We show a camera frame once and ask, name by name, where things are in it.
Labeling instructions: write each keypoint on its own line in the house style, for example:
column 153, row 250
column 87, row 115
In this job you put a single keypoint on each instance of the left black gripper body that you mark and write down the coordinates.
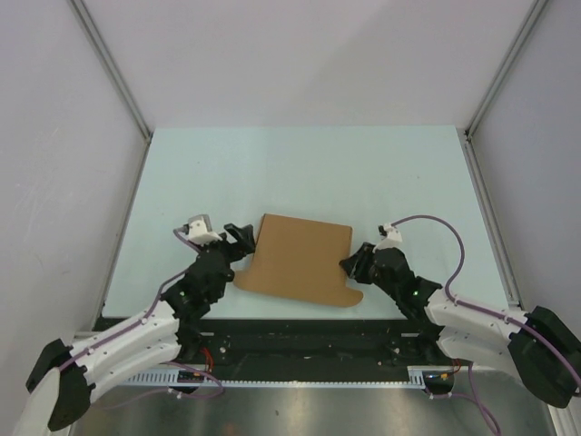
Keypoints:
column 229, row 256

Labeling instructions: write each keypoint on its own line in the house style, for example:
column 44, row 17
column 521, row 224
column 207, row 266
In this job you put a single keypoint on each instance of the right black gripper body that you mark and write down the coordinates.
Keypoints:
column 376, row 280

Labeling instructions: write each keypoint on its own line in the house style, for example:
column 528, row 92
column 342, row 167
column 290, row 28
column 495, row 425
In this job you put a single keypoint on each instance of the brown cardboard box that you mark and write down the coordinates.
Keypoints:
column 299, row 259

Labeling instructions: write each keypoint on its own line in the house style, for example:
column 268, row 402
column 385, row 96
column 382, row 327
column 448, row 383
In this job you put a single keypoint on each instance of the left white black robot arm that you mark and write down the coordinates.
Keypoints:
column 67, row 379

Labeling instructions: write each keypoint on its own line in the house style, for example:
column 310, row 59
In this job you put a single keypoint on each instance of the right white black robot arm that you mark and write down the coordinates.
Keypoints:
column 536, row 348

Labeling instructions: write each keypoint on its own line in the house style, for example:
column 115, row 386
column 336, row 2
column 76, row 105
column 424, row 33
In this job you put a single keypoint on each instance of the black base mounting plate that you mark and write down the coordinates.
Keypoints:
column 394, row 341

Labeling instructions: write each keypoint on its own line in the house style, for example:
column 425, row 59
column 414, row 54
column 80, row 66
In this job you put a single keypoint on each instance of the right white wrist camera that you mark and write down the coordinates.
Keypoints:
column 390, row 237

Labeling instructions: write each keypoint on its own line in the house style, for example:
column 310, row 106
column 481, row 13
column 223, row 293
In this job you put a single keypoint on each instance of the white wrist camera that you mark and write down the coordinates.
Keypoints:
column 390, row 237
column 198, row 231

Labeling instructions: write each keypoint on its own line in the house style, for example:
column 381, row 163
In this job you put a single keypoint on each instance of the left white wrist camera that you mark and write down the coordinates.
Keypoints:
column 198, row 231

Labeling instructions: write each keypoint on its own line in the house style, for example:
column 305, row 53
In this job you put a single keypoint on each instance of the grey slotted cable duct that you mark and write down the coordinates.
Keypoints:
column 180, row 379

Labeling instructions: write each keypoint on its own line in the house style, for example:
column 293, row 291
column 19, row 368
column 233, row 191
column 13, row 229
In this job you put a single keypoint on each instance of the right aluminium frame post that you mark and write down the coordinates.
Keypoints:
column 508, row 62

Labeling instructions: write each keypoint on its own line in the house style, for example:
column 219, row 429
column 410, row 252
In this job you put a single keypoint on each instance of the aluminium frame post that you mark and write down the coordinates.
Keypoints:
column 508, row 62
column 105, row 57

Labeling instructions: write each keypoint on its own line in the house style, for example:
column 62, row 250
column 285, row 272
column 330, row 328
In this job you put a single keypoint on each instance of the left aluminium frame post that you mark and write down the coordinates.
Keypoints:
column 105, row 57

